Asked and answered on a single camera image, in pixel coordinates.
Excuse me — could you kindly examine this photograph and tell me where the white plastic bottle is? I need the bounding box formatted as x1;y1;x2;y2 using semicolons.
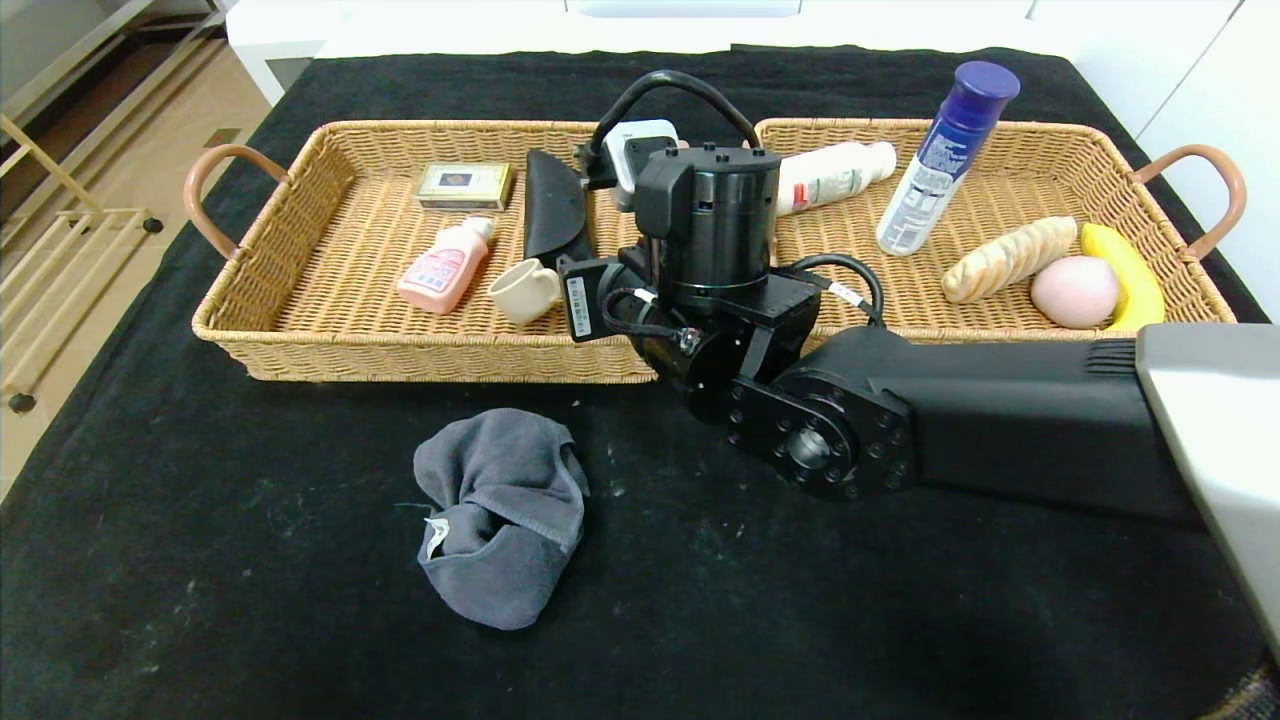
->
775;141;897;217

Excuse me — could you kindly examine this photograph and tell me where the cream ceramic mug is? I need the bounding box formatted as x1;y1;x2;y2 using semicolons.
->
487;258;563;328

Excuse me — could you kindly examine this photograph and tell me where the spray can with blue cap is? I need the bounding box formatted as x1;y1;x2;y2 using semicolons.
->
877;60;1021;257

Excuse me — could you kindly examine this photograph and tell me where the small gold card box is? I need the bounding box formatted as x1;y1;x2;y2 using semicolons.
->
414;163;515;212

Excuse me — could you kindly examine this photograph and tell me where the wicker basket with pink handles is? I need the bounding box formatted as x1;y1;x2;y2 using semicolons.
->
183;120;666;386
755;118;1247;353

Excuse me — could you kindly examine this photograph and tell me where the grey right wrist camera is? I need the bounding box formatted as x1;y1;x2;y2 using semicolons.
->
603;120;681;213

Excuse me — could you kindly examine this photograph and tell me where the pink peach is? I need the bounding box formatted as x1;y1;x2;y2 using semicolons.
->
1030;256;1120;329

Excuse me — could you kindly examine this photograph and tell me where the grey metal shelf frame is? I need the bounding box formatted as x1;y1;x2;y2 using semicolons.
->
0;0;229;131

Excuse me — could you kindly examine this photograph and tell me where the striped orange bread roll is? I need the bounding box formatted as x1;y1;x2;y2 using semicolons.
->
940;215;1079;304

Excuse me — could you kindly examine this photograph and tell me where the pink detergent bottle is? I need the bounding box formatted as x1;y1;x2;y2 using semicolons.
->
397;217;498;316

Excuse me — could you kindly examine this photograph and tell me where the grey towel with tag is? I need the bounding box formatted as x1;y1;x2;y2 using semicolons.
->
410;408;591;631

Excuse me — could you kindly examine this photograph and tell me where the black glasses case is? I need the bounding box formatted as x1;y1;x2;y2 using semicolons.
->
523;148;598;271

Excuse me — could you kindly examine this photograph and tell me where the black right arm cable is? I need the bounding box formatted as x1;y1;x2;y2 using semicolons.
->
575;70;763;191

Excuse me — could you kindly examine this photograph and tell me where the yellow banana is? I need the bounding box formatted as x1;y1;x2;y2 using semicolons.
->
1080;223;1166;331

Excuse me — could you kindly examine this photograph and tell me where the white counter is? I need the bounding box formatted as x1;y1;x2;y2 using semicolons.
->
225;0;1081;106

